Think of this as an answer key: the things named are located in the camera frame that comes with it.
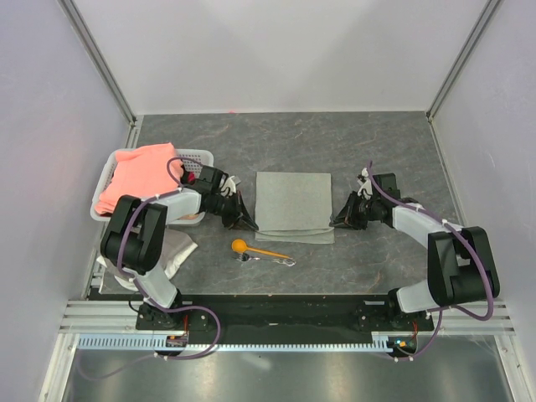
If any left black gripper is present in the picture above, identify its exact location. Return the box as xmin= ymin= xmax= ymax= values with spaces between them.
xmin=205 ymin=191 xmax=257 ymax=232

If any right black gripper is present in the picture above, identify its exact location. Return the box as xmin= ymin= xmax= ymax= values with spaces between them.
xmin=330 ymin=190 xmax=380 ymax=230

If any grey cloth napkin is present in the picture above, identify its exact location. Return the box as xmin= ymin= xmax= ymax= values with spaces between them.
xmin=255 ymin=172 xmax=335 ymax=245

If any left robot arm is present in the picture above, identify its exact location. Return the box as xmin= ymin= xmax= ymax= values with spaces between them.
xmin=100 ymin=165 xmax=259 ymax=329

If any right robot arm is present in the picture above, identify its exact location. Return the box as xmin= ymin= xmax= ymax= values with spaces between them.
xmin=331 ymin=168 xmax=500 ymax=330

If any orange plastic spoon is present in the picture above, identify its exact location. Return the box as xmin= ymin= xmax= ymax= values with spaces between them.
xmin=231 ymin=239 xmax=290 ymax=259

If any grey and white cloth pile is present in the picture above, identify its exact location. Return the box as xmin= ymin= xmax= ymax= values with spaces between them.
xmin=96 ymin=229 xmax=198 ymax=291

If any white plastic basket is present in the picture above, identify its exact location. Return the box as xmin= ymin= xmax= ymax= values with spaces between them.
xmin=90 ymin=148 xmax=214 ymax=226

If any salmon pink folded cloth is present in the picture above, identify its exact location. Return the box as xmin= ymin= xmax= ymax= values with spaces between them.
xmin=94 ymin=142 xmax=178 ymax=215

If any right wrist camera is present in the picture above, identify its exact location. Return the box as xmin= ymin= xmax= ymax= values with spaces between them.
xmin=357 ymin=168 xmax=373 ymax=199

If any clear-handled metal fork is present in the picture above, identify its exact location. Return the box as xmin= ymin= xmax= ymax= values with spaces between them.
xmin=236 ymin=253 xmax=296 ymax=267

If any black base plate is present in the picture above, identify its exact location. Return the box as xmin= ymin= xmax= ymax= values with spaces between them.
xmin=136 ymin=294 xmax=434 ymax=332

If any blue-grey cable duct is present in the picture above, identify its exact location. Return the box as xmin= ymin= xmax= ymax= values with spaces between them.
xmin=77 ymin=333 xmax=412 ymax=353

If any right aluminium frame post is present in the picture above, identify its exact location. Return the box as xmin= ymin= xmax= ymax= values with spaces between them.
xmin=425 ymin=0 xmax=503 ymax=122

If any aluminium frame post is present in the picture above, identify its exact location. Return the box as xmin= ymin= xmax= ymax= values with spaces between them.
xmin=425 ymin=0 xmax=503 ymax=122
xmin=58 ymin=0 xmax=137 ymax=126

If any left aluminium frame post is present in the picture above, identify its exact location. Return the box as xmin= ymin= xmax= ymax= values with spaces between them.
xmin=58 ymin=0 xmax=137 ymax=126

